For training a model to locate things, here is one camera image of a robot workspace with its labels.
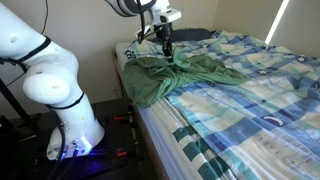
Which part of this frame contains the blue checked duvet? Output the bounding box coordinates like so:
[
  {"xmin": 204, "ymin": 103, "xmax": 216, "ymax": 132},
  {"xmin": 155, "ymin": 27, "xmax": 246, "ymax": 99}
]
[{"xmin": 128, "ymin": 31, "xmax": 320, "ymax": 180}]

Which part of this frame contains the white mattress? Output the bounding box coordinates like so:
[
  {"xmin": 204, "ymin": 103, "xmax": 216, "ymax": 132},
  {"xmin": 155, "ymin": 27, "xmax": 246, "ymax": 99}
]
[{"xmin": 113, "ymin": 42, "xmax": 197, "ymax": 180}]

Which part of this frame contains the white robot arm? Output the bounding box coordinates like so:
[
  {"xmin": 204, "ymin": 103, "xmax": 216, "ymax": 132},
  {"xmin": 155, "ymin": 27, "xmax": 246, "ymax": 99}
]
[{"xmin": 0, "ymin": 3, "xmax": 105, "ymax": 160}]

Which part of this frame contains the red-handled clamp near bed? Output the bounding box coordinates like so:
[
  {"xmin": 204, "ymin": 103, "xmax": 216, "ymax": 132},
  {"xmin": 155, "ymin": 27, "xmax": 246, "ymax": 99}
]
[{"xmin": 116, "ymin": 142, "xmax": 140, "ymax": 157}]

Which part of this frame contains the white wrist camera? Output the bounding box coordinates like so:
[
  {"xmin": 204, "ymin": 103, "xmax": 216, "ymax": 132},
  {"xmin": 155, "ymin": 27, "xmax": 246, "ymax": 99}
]
[{"xmin": 136, "ymin": 7, "xmax": 182, "ymax": 40}]

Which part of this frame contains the green jersey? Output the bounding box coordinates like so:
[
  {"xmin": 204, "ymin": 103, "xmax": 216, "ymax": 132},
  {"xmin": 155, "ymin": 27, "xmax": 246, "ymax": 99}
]
[{"xmin": 123, "ymin": 53, "xmax": 249, "ymax": 108}]

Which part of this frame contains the dark blue pillow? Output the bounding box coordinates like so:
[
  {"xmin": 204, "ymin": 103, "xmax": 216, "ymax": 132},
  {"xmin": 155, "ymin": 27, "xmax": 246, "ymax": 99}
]
[{"xmin": 149, "ymin": 27, "xmax": 218, "ymax": 44}]

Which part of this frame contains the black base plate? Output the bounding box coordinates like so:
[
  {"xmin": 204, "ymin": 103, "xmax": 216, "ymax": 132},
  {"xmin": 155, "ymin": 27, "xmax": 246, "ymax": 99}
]
[{"xmin": 0, "ymin": 98, "xmax": 148, "ymax": 180}]

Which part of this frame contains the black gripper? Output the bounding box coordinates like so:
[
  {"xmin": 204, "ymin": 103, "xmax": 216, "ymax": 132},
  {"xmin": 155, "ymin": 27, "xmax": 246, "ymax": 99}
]
[{"xmin": 156, "ymin": 23, "xmax": 173, "ymax": 63}]

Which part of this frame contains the wooden bed frame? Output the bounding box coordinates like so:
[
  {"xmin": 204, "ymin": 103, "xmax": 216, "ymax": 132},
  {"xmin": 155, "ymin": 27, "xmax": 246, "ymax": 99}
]
[{"xmin": 112, "ymin": 49, "xmax": 169, "ymax": 180}]

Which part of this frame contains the red-handled clamp far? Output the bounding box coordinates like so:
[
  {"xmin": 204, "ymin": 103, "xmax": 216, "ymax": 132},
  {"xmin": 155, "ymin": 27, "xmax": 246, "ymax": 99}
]
[{"xmin": 113, "ymin": 106, "xmax": 133, "ymax": 121}]

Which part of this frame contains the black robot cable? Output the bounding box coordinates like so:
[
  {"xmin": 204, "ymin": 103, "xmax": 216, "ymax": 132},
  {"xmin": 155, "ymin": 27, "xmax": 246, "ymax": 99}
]
[{"xmin": 46, "ymin": 106, "xmax": 81, "ymax": 180}]

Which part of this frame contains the black tripod stand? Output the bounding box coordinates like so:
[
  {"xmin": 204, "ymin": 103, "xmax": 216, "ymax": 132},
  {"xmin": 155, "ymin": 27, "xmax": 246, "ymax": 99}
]
[{"xmin": 0, "ymin": 79, "xmax": 41, "ymax": 129}]

